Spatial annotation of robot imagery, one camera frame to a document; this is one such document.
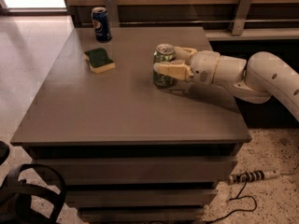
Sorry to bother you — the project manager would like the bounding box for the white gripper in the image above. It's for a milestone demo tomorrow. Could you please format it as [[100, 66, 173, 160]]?
[[153, 47, 221, 85]]

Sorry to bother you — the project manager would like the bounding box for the green soda can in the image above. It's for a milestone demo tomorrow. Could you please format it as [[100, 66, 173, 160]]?
[[153, 43, 177, 88]]

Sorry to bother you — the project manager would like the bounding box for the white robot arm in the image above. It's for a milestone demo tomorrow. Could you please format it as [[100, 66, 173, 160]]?
[[153, 47, 299, 120]]

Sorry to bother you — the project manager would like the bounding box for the blue Pepsi can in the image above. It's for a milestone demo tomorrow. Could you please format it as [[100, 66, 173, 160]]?
[[92, 7, 112, 42]]

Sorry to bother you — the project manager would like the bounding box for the green and yellow sponge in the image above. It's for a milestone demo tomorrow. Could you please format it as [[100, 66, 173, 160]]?
[[84, 48, 115, 74]]

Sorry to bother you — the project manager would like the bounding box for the grey drawer cabinet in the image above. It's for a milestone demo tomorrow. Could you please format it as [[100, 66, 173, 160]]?
[[11, 27, 250, 224]]

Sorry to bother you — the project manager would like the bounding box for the white power strip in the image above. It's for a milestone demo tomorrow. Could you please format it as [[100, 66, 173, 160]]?
[[227, 170, 280, 185]]

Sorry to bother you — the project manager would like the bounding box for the black office chair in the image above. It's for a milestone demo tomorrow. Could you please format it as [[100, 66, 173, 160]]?
[[0, 140, 67, 224]]

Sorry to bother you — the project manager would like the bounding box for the grey wall shelf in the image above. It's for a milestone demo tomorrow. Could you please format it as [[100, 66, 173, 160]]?
[[205, 28, 299, 41]]

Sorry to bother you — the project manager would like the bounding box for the right metal bracket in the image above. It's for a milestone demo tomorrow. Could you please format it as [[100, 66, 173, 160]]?
[[230, 0, 252, 36]]

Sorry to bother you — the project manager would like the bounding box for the metal bracket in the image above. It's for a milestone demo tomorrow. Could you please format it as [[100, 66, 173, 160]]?
[[230, 0, 252, 36], [104, 0, 120, 27]]

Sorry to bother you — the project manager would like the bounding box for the left metal bracket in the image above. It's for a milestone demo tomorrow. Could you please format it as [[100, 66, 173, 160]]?
[[104, 0, 120, 27]]

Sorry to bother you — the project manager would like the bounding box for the black power cable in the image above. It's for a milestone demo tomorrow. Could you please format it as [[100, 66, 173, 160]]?
[[204, 180, 258, 224]]

